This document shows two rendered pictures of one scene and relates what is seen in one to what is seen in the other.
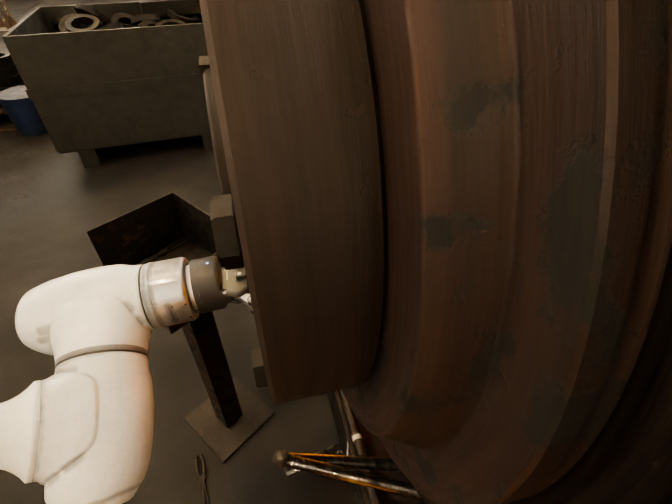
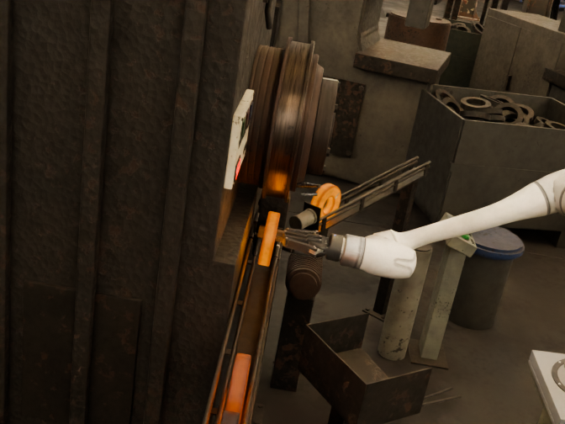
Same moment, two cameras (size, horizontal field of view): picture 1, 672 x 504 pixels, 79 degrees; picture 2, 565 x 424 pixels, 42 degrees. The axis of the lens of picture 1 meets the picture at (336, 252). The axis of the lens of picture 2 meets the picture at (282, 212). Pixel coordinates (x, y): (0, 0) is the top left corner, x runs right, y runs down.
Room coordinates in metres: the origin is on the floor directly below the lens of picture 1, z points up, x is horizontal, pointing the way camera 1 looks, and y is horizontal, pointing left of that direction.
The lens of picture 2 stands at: (2.28, 0.50, 1.71)
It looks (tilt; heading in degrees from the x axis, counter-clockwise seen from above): 23 degrees down; 195
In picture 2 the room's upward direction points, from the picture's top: 10 degrees clockwise
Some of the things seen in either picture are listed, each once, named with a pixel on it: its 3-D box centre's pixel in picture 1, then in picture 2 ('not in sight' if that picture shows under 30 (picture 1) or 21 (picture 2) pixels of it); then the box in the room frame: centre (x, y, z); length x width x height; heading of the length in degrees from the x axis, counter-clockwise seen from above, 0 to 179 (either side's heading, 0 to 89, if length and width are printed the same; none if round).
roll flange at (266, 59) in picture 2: not in sight; (261, 116); (0.27, -0.13, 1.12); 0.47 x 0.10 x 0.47; 14
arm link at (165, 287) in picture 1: (174, 291); (351, 251); (0.39, 0.22, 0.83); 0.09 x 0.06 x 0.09; 14
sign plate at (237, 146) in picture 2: not in sight; (240, 136); (0.61, -0.07, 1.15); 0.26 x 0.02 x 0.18; 14
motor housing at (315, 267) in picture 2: not in sight; (295, 319); (-0.10, 0.00, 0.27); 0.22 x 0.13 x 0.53; 14
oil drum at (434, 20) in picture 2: not in sight; (409, 63); (-4.82, -0.37, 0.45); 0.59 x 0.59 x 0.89
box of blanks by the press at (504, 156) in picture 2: not in sight; (497, 161); (-2.44, 0.60, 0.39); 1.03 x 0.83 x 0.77; 119
